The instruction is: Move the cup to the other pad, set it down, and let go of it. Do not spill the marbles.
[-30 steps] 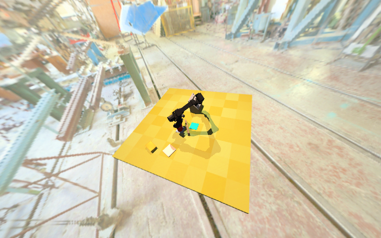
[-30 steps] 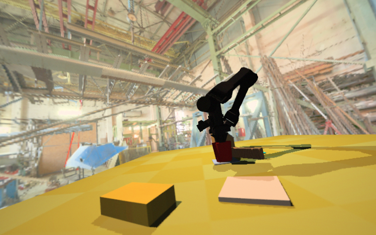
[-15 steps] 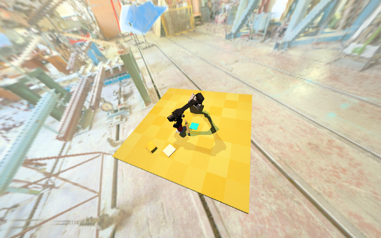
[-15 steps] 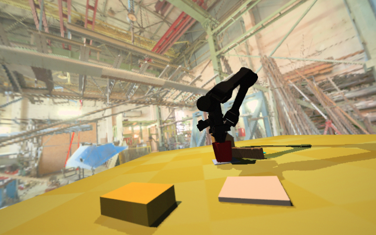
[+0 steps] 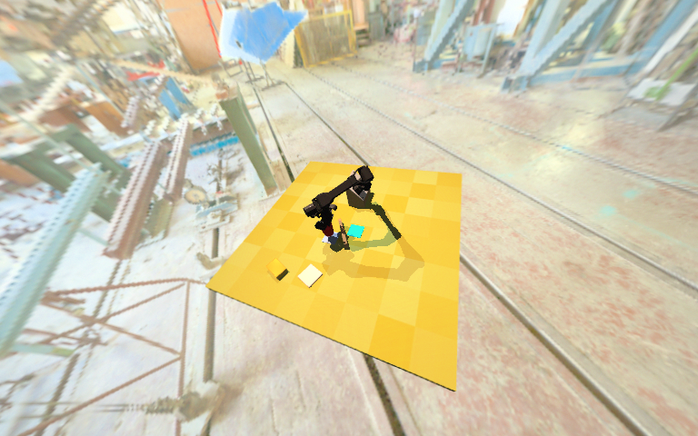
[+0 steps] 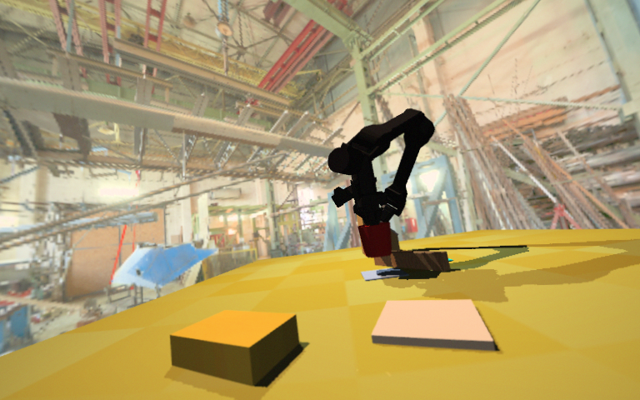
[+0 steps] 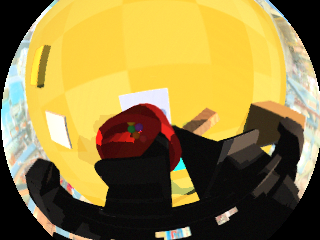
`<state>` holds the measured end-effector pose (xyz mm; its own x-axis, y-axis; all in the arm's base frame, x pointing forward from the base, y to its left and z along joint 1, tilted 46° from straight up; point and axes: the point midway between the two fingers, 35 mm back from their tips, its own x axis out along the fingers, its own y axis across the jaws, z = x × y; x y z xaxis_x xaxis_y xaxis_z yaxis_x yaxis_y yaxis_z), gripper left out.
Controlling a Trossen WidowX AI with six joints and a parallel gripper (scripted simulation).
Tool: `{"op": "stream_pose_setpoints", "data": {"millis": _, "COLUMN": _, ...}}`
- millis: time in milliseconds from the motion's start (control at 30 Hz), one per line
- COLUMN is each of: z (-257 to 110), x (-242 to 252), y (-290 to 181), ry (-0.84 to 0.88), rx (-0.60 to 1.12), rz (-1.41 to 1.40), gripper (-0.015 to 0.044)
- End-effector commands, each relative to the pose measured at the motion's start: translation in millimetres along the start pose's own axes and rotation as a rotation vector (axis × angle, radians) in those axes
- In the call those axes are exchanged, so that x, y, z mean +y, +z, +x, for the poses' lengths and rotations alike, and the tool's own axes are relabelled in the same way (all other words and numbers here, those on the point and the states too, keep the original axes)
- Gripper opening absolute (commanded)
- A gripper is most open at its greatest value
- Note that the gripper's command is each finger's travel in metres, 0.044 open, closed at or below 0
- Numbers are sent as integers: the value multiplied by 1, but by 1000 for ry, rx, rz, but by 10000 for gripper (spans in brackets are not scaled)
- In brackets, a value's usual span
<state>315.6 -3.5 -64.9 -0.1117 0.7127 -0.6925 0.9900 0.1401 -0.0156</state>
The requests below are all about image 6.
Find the orange-brown wooden bar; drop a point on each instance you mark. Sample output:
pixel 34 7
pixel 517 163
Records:
pixel 428 260

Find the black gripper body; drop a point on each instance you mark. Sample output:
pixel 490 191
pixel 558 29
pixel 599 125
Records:
pixel 369 197

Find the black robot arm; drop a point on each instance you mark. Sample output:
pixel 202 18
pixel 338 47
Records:
pixel 355 157

